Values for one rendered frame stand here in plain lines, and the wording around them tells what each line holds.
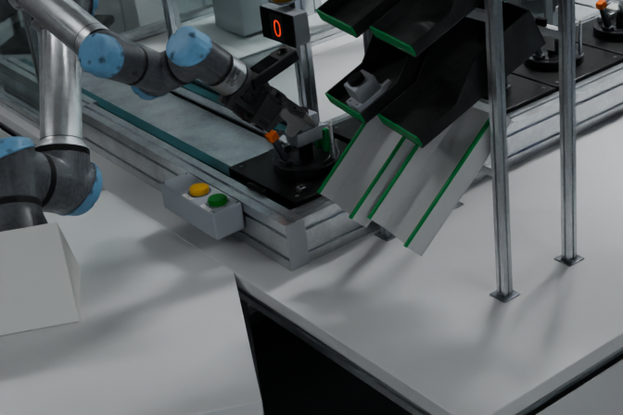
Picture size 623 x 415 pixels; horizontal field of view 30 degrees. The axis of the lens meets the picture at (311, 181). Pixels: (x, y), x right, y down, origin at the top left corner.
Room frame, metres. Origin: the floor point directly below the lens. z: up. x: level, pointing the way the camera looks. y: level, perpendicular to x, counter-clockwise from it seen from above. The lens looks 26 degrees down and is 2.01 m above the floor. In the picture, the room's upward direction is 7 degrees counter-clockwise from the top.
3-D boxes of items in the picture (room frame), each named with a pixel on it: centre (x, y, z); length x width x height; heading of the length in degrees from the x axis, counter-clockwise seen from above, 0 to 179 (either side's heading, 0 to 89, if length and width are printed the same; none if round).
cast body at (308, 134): (2.19, 0.00, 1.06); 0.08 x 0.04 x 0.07; 124
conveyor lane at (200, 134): (2.45, 0.15, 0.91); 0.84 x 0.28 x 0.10; 34
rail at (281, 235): (2.33, 0.28, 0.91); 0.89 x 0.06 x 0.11; 34
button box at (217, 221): (2.14, 0.23, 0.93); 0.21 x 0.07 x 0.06; 34
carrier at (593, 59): (2.60, -0.61, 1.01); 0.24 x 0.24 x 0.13; 34
